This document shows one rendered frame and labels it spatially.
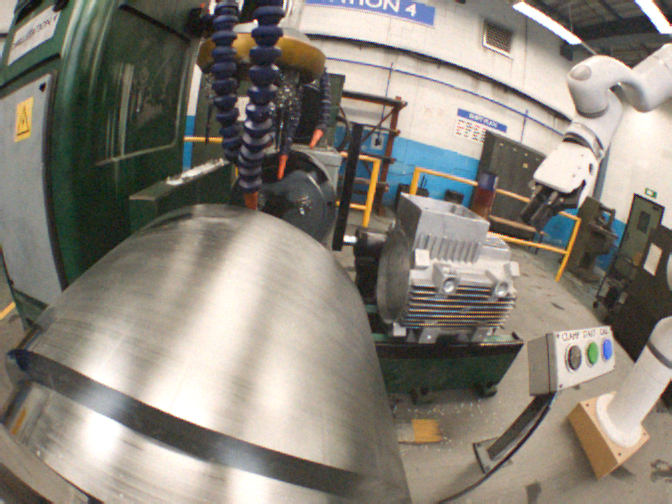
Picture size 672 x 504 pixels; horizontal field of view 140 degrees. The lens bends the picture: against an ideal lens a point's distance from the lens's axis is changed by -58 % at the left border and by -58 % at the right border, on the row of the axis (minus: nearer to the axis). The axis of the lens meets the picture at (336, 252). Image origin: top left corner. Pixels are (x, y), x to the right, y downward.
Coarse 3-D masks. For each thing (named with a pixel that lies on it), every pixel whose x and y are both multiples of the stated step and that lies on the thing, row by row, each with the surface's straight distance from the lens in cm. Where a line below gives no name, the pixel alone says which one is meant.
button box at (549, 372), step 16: (544, 336) 36; (560, 336) 36; (576, 336) 39; (592, 336) 43; (608, 336) 48; (528, 352) 38; (544, 352) 36; (560, 352) 36; (544, 368) 36; (560, 368) 36; (592, 368) 42; (608, 368) 47; (544, 384) 36; (560, 384) 35; (576, 384) 39
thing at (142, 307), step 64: (128, 256) 15; (192, 256) 13; (256, 256) 14; (320, 256) 19; (64, 320) 12; (128, 320) 10; (192, 320) 10; (256, 320) 11; (320, 320) 13; (64, 384) 10; (128, 384) 8; (192, 384) 8; (256, 384) 9; (320, 384) 10; (64, 448) 9; (128, 448) 9; (192, 448) 8; (256, 448) 8; (320, 448) 9; (384, 448) 12
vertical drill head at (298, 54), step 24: (288, 0) 42; (240, 24) 40; (288, 24) 41; (240, 48) 35; (288, 48) 35; (312, 48) 37; (240, 72) 42; (288, 72) 37; (312, 72) 39; (216, 96) 39; (288, 96) 37; (288, 120) 45
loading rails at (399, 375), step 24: (384, 336) 51; (504, 336) 65; (384, 360) 50; (408, 360) 51; (432, 360) 54; (456, 360) 56; (480, 360) 60; (504, 360) 65; (384, 384) 55; (408, 384) 57; (432, 384) 59; (456, 384) 63; (480, 384) 66
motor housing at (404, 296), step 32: (384, 256) 55; (480, 256) 49; (384, 288) 56; (416, 288) 41; (480, 288) 46; (512, 288) 51; (384, 320) 50; (416, 320) 43; (448, 320) 45; (480, 320) 49
